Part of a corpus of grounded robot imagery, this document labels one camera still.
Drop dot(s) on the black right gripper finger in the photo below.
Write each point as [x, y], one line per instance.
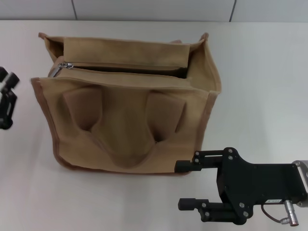
[190, 166]
[192, 203]

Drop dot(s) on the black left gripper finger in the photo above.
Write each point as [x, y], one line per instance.
[3, 71]
[10, 96]

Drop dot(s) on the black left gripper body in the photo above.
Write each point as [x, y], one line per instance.
[5, 123]

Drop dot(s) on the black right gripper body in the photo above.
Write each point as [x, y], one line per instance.
[255, 185]

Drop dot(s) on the silver metal zipper pull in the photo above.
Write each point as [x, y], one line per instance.
[56, 69]

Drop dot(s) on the khaki canvas food bag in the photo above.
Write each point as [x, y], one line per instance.
[125, 115]

